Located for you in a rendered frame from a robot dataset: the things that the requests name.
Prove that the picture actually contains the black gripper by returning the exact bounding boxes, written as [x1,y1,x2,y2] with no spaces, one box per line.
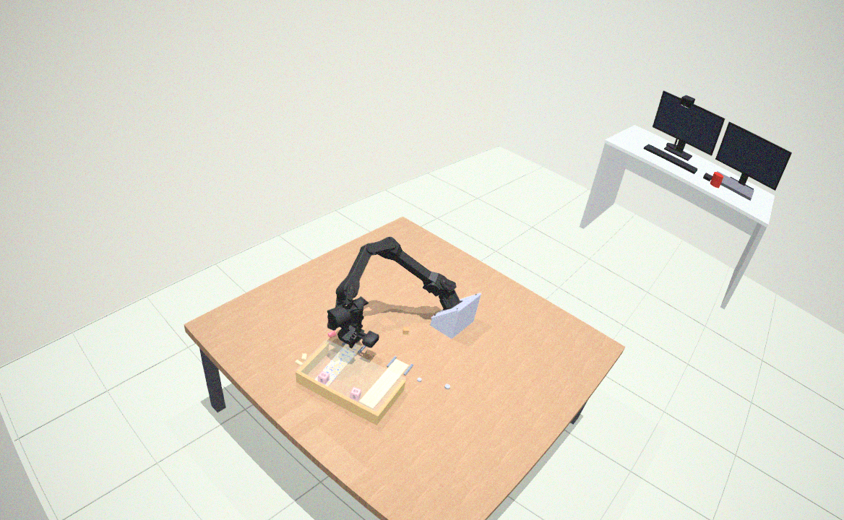
[327,316,379,349]

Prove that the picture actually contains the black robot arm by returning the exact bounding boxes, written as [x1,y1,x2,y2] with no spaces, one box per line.
[327,237,463,345]

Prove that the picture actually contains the tan wooden open-top box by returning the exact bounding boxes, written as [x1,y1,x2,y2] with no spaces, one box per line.
[296,339,406,425]

